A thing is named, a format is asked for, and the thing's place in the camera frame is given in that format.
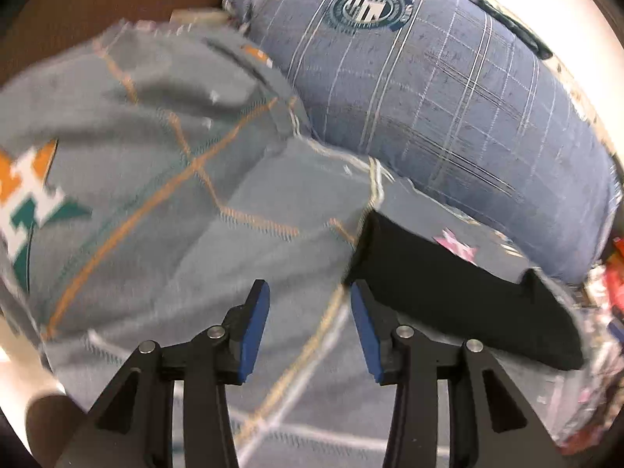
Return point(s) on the blue plaid pillow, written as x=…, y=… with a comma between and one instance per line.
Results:
x=414, y=83

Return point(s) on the black pants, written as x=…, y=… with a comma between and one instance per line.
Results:
x=438, y=292

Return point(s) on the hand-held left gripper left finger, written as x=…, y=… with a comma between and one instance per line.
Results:
x=253, y=336

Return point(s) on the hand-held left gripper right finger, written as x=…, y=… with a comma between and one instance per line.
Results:
x=363, y=336

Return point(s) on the red plastic packaging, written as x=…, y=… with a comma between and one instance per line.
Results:
x=615, y=273

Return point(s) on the grey printed bed sheet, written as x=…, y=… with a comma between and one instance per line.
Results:
x=170, y=180

